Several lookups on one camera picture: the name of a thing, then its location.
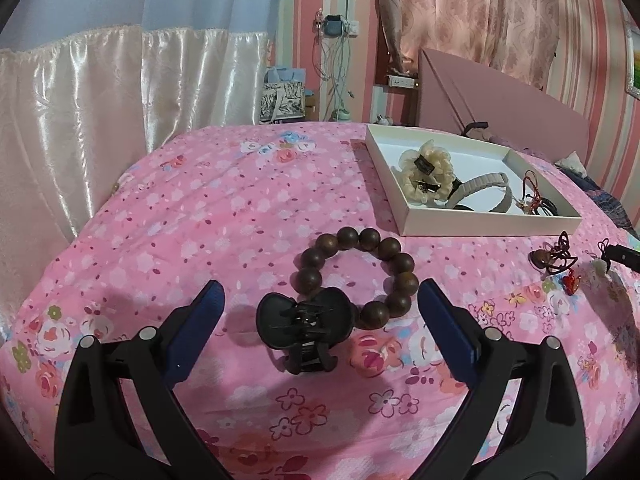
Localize dark floral cloth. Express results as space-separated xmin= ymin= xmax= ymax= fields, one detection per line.
xmin=552 ymin=160 xmax=640 ymax=231

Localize black white printed tote bag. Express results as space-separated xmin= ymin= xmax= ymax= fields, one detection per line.
xmin=259 ymin=81 xmax=306 ymax=125

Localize pink floral bed sheet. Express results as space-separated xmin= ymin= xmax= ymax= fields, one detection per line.
xmin=0 ymin=120 xmax=640 ymax=480

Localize cream flower hair clip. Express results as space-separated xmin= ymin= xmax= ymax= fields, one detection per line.
xmin=395 ymin=141 xmax=458 ymax=206

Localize brown wooden bead bracelet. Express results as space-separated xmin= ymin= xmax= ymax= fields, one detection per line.
xmin=296 ymin=227 xmax=416 ymax=331

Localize white cardboard box tray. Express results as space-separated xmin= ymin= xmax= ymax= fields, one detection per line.
xmin=364 ymin=124 xmax=583 ymax=237

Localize hanging charger cables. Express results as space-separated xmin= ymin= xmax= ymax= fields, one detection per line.
xmin=312 ymin=35 xmax=356 ymax=111

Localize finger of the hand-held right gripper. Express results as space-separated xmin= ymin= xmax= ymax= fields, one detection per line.
xmin=602 ymin=242 xmax=640 ymax=273

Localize framed landscape picture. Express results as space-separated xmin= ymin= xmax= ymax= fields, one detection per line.
xmin=622 ymin=25 xmax=640 ymax=98

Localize light blue gift bag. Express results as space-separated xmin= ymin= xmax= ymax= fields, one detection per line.
xmin=265 ymin=66 xmax=306 ymax=85

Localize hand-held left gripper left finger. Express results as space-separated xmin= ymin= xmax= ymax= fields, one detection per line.
xmin=54 ymin=280 xmax=236 ymax=480

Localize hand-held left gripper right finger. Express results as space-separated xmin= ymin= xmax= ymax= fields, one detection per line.
xmin=417 ymin=279 xmax=587 ymax=480

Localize pink patterned curtain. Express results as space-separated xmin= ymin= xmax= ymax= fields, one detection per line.
xmin=375 ymin=0 xmax=563 ymax=91

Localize white satin curtain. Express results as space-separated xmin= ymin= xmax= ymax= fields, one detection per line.
xmin=0 ymin=27 xmax=273 ymax=341

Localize pale jade pendant red string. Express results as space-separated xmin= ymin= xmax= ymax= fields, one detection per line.
xmin=587 ymin=240 xmax=611 ymax=281

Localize pink headboard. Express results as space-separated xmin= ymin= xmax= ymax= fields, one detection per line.
xmin=417 ymin=47 xmax=591 ymax=171

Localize beige watch strap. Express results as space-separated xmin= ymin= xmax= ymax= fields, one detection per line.
xmin=445 ymin=171 xmax=513 ymax=213

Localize red cord charm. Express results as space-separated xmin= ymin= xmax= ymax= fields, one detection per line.
xmin=515 ymin=170 xmax=543 ymax=213

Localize black hair claw clip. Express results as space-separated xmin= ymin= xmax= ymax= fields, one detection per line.
xmin=256 ymin=287 xmax=358 ymax=375

